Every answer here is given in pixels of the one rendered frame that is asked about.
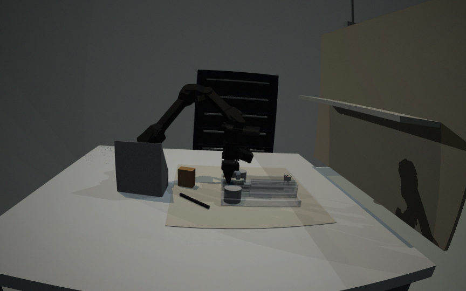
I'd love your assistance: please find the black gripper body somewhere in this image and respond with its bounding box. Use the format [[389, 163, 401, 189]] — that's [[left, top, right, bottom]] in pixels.
[[221, 142, 239, 171]]

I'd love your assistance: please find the brown block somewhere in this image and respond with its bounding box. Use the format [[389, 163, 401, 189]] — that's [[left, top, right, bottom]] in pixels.
[[177, 167, 196, 188]]

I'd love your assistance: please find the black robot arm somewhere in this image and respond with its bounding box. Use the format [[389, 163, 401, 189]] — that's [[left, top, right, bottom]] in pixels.
[[137, 84, 261, 163]]

